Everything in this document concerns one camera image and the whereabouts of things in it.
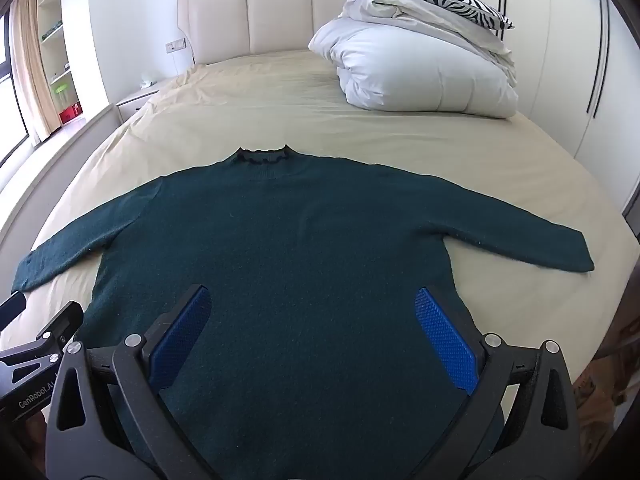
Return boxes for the white nightstand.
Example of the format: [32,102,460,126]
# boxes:
[116,82,161,123]

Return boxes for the bed with beige sheet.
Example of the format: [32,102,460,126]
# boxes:
[0,47,640,480]

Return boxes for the white window ledge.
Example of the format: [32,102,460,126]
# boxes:
[0,104,119,233]

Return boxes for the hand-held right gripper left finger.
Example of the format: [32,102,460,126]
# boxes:
[45,284,221,480]

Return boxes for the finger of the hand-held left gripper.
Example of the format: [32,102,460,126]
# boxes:
[0,291,28,332]
[0,301,83,378]

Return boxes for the dark green knit sweater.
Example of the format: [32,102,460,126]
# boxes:
[11,145,596,480]

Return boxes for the folded white duvet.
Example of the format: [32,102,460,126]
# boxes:
[307,0,521,120]

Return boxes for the cream padded headboard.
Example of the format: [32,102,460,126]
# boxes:
[176,0,351,66]

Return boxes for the white wardrobe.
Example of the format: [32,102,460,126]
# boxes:
[467,0,640,221]

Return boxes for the beige curtain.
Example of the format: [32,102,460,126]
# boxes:
[10,0,58,143]

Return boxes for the white wall shelf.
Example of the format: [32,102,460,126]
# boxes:
[37,0,85,131]

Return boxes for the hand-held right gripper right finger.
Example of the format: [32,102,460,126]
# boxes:
[414,286,582,480]

